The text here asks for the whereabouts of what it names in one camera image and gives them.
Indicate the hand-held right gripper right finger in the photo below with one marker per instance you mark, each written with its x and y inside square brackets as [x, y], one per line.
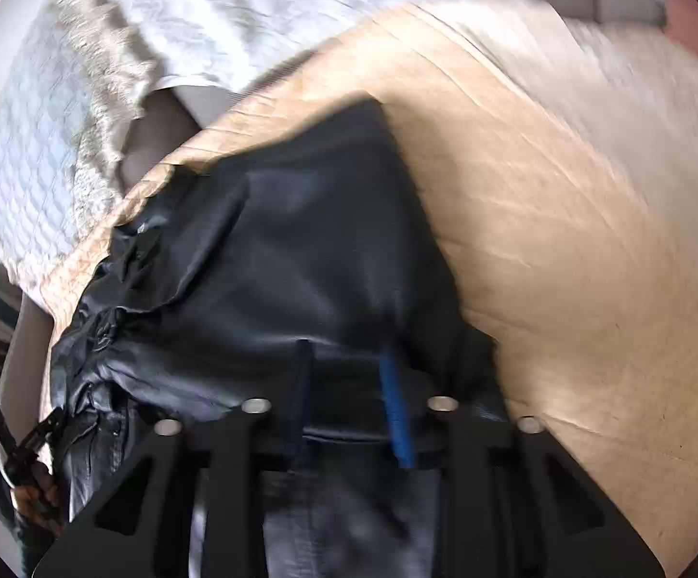
[398, 415]

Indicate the grey bed base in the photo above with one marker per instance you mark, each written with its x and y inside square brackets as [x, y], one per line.
[168, 132]

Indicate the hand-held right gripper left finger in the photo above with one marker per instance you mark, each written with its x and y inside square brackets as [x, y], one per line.
[300, 403]

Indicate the black leather jacket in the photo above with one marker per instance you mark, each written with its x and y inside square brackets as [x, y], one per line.
[294, 241]

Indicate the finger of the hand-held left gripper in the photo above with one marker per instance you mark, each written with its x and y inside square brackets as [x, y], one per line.
[29, 439]

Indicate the person's left hand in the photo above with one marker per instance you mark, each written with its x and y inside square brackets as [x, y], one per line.
[35, 493]

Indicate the peach quilted blanket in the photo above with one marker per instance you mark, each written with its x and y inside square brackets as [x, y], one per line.
[535, 223]

